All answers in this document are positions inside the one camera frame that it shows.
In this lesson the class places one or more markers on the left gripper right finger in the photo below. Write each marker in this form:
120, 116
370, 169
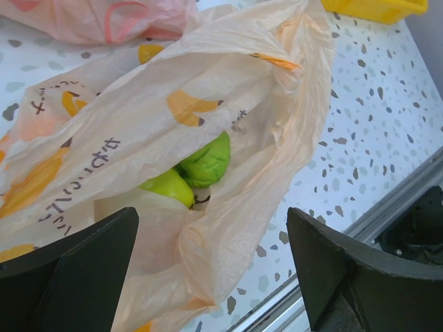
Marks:
348, 286

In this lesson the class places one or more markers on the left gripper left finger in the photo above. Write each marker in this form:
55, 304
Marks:
73, 284

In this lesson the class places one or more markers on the orange plastic fruit bag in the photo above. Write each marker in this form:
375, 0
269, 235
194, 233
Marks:
86, 139

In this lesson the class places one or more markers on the green round bumpy fruit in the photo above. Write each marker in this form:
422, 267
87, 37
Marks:
207, 165

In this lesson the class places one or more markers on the green pear fruit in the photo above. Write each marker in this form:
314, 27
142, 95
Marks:
172, 185

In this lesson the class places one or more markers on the pink knotted plastic bag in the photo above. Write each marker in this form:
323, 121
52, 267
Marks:
98, 22

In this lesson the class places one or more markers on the yellow plastic tray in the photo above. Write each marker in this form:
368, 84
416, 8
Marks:
381, 11

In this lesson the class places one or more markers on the aluminium frame rail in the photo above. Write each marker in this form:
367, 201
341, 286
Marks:
284, 309

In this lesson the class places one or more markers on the right black base bracket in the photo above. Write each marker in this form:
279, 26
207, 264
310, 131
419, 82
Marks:
416, 235

